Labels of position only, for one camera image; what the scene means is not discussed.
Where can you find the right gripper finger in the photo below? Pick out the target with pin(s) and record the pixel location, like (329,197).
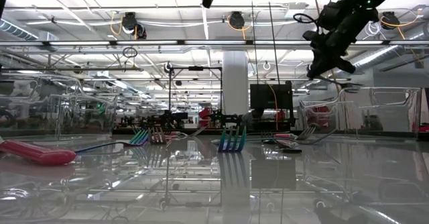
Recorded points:
(345,64)
(320,64)

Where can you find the person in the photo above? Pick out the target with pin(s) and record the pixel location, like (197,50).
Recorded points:
(248,118)

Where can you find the silver ventilation duct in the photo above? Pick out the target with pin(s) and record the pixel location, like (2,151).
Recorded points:
(385,54)
(20,33)

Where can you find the long ceiling light strip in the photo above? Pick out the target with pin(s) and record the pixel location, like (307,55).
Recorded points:
(134,43)

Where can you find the black frame rig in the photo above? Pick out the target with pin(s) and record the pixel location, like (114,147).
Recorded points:
(170,93)

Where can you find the red storage bin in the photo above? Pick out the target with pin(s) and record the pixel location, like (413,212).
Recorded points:
(318,115)

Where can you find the white building column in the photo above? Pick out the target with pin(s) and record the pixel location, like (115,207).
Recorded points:
(235,83)

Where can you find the small black ceiling reel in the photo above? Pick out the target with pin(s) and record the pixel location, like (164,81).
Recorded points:
(167,67)

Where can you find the black monitor on stand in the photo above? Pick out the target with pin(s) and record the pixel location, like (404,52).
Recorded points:
(271,96)

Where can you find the clear plastic bin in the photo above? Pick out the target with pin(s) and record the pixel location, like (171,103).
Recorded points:
(50,93)
(385,116)

